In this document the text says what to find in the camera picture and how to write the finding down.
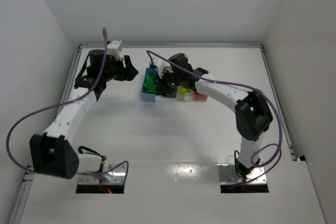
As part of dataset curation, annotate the lime brick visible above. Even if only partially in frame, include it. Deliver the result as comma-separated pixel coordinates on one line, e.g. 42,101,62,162
176,86,191,101

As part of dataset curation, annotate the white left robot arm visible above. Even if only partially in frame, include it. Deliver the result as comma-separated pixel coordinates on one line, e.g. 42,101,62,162
29,49,139,179

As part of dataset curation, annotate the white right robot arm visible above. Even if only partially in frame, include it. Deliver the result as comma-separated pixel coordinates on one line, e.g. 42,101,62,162
163,53,273,179

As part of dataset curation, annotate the smoky grey container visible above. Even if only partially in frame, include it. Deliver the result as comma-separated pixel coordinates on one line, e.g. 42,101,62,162
156,88,176,98

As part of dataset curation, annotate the clear transparent container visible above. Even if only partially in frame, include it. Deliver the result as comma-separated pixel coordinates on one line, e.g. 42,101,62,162
176,86,194,102

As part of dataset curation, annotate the blue container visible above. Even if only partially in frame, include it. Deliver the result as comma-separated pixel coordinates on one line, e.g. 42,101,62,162
140,68,159,102

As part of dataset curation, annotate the amber transparent container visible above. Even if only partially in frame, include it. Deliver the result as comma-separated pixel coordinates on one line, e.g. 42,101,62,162
192,91,209,103

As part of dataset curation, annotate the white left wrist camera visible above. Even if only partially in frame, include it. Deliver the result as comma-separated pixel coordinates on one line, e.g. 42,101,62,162
107,40,123,60

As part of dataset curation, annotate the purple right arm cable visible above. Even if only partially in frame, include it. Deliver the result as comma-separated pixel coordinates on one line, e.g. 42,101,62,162
145,49,286,187

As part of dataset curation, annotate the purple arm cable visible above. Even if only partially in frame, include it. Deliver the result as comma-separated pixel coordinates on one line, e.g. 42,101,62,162
145,49,286,187
5,27,129,180

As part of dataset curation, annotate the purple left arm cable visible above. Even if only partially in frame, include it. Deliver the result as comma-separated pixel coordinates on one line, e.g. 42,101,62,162
5,27,129,180

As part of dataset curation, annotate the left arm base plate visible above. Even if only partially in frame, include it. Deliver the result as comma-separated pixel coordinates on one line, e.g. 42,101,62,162
77,161,129,193

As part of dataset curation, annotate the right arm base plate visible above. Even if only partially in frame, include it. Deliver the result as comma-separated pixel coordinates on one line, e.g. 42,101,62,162
218,162,268,187

